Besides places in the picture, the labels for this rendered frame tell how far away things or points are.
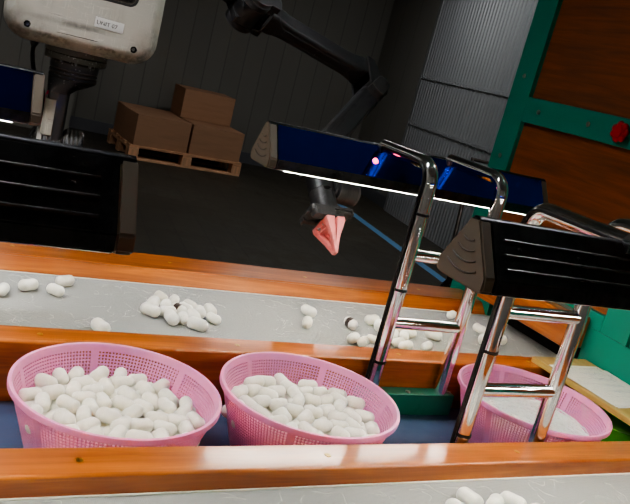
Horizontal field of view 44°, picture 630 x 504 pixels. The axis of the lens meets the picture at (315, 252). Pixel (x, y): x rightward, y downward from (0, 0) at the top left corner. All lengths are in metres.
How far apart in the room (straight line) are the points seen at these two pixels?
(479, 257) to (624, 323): 0.90
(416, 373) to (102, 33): 1.00
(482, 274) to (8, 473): 0.51
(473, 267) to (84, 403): 0.53
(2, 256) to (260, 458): 0.71
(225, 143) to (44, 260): 6.11
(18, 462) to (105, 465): 0.09
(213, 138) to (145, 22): 5.70
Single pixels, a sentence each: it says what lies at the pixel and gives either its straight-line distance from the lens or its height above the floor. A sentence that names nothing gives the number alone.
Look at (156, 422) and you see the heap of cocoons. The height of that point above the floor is 0.74.
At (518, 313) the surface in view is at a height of 0.96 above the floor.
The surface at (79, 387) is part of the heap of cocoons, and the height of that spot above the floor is 0.74.
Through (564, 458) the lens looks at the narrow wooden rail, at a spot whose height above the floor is 0.76.
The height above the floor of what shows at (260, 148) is 1.06.
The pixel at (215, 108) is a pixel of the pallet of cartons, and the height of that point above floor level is 0.57.
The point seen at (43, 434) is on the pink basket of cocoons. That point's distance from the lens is 0.95.
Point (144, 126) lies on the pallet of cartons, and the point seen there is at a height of 0.31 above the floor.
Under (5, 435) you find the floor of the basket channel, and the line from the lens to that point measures 1.08.
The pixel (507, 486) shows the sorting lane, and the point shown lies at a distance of 1.13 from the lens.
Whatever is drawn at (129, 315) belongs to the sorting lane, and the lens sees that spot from 1.35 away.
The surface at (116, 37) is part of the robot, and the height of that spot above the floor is 1.17.
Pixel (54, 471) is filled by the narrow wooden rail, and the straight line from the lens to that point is 0.85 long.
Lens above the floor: 1.22
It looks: 13 degrees down
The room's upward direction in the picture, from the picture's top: 15 degrees clockwise
